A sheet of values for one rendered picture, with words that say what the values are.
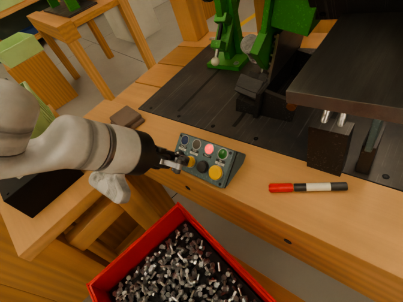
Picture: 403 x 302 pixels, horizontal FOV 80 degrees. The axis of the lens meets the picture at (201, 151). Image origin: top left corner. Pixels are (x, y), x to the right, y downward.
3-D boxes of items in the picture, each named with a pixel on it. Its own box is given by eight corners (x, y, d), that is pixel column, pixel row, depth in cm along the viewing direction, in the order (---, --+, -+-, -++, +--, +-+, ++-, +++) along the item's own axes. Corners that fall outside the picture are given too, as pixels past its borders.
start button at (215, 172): (220, 181, 48) (217, 181, 47) (208, 177, 50) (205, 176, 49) (224, 168, 48) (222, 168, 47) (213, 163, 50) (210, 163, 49)
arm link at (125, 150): (97, 184, 42) (59, 183, 37) (116, 122, 41) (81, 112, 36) (128, 206, 37) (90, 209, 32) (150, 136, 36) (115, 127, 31)
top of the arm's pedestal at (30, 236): (30, 262, 62) (17, 257, 59) (3, 202, 81) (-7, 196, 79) (125, 174, 74) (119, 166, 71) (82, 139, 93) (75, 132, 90)
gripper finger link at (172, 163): (154, 166, 40) (154, 164, 42) (180, 174, 41) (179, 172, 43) (158, 153, 40) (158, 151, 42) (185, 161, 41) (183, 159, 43)
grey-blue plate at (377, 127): (366, 178, 43) (387, 118, 33) (353, 174, 44) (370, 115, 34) (381, 141, 46) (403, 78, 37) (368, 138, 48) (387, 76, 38)
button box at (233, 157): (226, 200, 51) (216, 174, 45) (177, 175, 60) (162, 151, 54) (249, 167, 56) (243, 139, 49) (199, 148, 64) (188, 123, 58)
